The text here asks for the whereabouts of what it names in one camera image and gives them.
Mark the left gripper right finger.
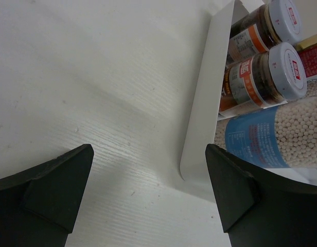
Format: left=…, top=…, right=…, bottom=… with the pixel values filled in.
left=205, top=144, right=317, bottom=246

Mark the white bead jar grey lid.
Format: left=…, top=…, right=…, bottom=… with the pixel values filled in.
left=214, top=82, right=317, bottom=168

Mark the white compartment tray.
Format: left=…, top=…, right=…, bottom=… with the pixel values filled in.
left=179, top=0, right=317, bottom=201

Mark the tall clear red-label bottle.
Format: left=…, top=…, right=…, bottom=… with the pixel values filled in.
left=295, top=34, right=317, bottom=82

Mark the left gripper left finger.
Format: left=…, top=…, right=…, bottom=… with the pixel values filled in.
left=0, top=144, right=94, bottom=246

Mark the sauce jar grey lid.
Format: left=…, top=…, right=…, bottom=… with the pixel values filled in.
left=219, top=42, right=308, bottom=113
left=226, top=0, right=303, bottom=62

